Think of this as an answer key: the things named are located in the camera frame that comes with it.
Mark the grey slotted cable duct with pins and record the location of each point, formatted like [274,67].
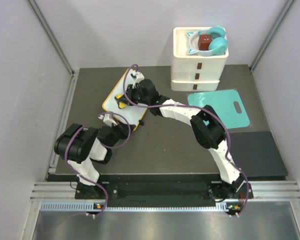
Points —
[94,207]

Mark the yellow framed small whiteboard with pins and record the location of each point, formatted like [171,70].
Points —
[131,113]

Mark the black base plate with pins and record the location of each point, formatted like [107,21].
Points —
[133,190]

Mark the yellow bone shaped eraser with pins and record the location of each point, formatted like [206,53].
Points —
[121,101]

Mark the dark red cube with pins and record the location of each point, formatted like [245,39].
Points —
[204,41]

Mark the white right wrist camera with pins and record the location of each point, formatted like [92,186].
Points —
[137,77]

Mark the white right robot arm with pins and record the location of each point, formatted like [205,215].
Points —
[208,129]

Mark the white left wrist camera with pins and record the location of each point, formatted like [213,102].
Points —
[109,120]

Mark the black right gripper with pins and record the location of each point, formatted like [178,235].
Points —
[131,91]

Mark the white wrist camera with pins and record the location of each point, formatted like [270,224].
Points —
[137,77]
[109,120]

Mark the teal cat ear headphones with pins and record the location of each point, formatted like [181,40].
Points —
[217,42]

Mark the teal cutting board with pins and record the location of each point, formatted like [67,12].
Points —
[226,103]

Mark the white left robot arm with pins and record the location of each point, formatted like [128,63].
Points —
[80,147]

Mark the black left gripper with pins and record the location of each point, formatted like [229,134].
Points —
[123,128]

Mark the white three drawer organizer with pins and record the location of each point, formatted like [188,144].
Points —
[194,73]

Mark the black whiteboard stand foot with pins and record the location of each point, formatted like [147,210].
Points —
[141,123]

